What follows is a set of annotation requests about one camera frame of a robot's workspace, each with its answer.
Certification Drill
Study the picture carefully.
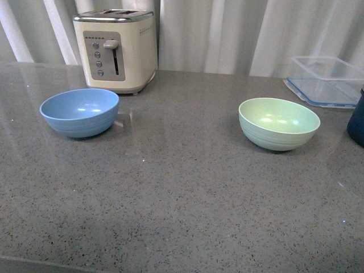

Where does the green plastic bowl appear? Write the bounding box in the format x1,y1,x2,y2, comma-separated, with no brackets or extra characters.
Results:
238,98,321,151

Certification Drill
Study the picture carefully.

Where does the blue plastic bowl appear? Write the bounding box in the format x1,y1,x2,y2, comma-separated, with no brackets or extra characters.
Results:
39,89,119,138

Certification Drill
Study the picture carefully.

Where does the cream two-slot toaster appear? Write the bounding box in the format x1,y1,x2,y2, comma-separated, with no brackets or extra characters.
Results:
73,9,158,94

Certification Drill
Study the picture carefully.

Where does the clear plastic food container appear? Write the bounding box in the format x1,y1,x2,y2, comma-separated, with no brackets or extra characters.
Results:
284,56,363,109

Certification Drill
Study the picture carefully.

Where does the dark blue cup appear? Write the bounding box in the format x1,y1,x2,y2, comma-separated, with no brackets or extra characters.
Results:
347,87,364,147

